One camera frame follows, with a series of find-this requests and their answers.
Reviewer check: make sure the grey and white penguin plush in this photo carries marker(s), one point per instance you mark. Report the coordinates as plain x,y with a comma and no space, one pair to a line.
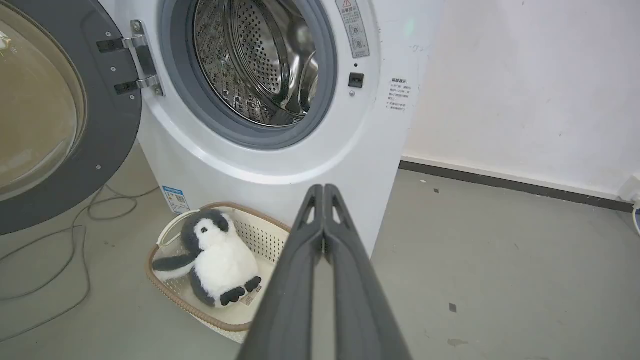
220,260

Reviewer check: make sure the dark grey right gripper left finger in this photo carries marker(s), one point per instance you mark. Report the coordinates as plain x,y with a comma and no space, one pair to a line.
287,300

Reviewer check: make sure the white front-load washing machine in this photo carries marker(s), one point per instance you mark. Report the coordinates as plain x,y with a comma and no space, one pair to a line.
260,165

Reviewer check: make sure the grey round washing machine door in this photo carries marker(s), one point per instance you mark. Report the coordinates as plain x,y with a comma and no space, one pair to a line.
100,125

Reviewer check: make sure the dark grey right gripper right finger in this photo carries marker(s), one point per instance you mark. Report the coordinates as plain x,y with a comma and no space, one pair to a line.
360,300

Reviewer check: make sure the white perforated laundry basket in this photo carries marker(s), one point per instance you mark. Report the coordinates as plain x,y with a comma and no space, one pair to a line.
260,235

